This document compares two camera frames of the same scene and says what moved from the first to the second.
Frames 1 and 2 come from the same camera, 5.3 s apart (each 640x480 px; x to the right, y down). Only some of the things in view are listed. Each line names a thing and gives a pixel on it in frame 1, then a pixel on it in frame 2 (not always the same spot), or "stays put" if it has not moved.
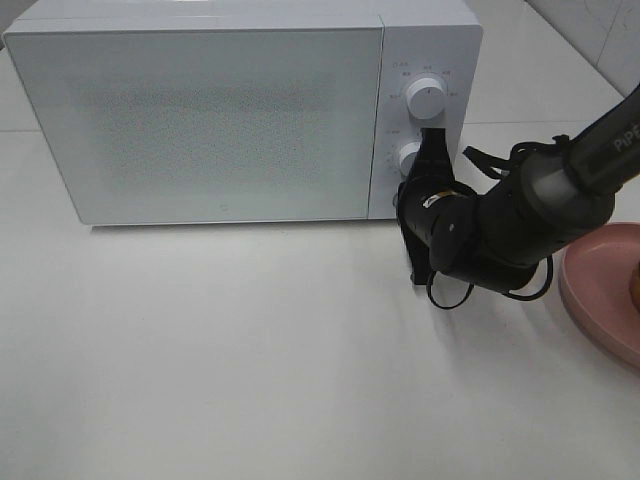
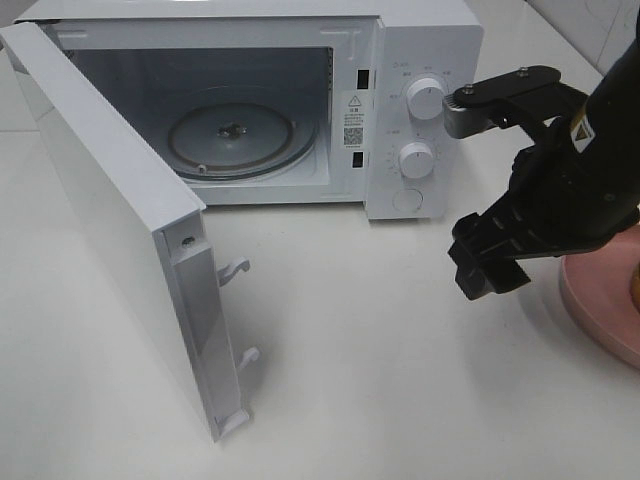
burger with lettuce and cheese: (635, 286) stays put
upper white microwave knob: (426, 97) stays put
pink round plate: (596, 277) stays put
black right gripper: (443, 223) to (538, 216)
